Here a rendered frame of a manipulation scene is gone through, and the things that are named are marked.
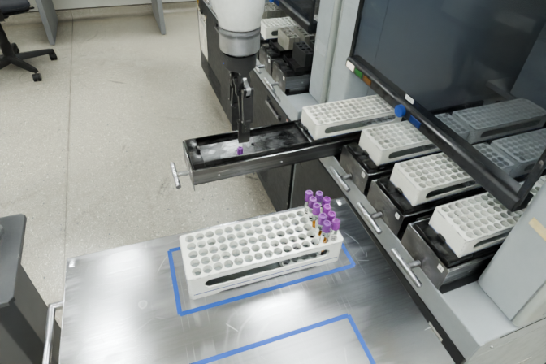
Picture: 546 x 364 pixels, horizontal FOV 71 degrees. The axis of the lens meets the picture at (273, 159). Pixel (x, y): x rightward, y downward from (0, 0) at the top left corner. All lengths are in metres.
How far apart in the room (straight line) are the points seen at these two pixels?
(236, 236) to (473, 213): 0.51
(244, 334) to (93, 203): 1.57
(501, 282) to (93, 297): 0.78
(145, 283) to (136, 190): 1.42
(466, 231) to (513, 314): 0.18
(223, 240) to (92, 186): 1.57
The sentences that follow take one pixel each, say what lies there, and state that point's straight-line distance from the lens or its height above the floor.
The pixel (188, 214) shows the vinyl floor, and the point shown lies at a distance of 1.98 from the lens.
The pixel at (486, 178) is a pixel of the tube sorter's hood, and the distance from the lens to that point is 0.83.
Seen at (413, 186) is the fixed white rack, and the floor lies 0.86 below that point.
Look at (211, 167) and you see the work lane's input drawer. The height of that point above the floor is 0.80.
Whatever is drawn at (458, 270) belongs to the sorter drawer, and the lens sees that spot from 0.91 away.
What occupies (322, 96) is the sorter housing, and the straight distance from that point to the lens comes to 1.37.
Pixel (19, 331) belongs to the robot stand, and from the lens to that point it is 1.20.
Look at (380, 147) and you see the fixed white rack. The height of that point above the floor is 0.87.
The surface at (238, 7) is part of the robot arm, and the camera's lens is 0.80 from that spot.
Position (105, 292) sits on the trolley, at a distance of 0.79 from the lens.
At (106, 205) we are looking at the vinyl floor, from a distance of 2.13.
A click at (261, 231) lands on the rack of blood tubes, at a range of 0.76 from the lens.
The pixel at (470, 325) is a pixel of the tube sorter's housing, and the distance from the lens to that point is 0.92.
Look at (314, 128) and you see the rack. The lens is 1.08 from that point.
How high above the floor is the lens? 1.45
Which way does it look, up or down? 39 degrees down
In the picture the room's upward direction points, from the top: 4 degrees clockwise
